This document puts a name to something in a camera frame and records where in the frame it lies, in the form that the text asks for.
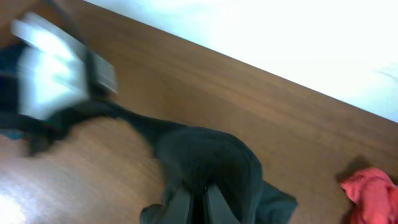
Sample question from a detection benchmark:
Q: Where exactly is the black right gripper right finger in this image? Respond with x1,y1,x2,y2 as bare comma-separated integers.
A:
205,185,239,224

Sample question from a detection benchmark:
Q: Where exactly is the black garment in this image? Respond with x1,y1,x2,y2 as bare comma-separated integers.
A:
109,103,298,223

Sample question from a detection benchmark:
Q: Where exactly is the red garment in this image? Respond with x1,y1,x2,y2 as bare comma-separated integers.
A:
340,167,397,224

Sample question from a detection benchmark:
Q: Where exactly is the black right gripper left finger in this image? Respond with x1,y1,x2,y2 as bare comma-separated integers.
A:
139,185,192,224

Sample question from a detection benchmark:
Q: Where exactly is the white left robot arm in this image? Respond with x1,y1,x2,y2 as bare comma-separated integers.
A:
1,12,117,156

